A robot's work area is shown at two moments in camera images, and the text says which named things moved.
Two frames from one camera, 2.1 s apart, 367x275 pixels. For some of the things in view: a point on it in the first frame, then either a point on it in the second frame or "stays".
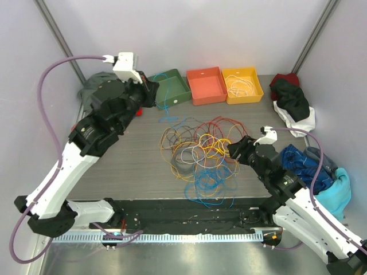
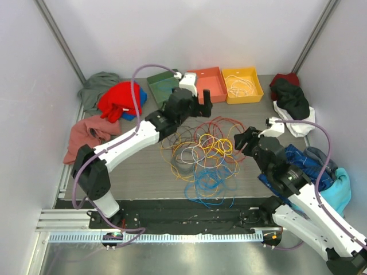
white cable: x=238 y=86 stays
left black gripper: x=149 y=91 -> x=200 y=110
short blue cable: x=167 y=118 -> x=166 y=87
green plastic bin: x=173 y=87 stays
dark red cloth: x=292 y=77 stays
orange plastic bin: x=207 y=86 stays
